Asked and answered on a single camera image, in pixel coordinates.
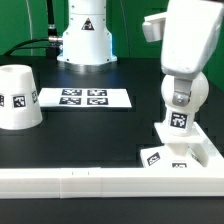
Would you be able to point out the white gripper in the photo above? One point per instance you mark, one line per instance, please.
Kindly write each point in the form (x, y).
(189, 30)

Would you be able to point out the white lamp bulb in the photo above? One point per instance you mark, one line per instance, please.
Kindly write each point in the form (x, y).
(183, 99)

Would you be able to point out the white lamp base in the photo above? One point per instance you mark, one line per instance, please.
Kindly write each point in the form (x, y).
(175, 152)

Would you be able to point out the white lamp shade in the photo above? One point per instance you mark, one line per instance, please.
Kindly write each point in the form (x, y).
(19, 105)

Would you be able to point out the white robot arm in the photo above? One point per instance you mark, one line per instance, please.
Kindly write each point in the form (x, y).
(87, 43)

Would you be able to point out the white L-shaped fence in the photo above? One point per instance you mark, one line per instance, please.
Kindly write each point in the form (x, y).
(119, 182)

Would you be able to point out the white marker sheet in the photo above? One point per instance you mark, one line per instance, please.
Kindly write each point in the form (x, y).
(84, 97)

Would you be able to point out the black cable connector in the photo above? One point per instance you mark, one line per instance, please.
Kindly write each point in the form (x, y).
(55, 41)

